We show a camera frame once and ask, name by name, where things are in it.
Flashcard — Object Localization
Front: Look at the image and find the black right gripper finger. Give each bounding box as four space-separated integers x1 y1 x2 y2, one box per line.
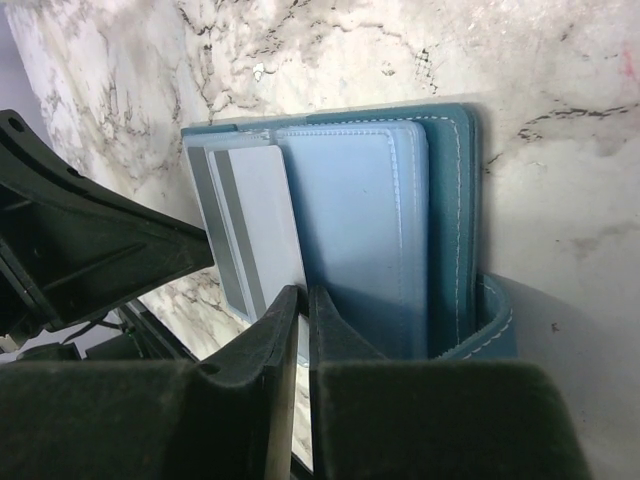
1 110 214 333
309 286 591 479
1 286 299 479

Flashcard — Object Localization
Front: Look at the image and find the white striped credit card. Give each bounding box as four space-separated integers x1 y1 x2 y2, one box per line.
207 142 306 323

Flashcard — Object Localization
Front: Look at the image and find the blue card holder wallet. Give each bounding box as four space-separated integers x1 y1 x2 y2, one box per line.
182 103 518 359

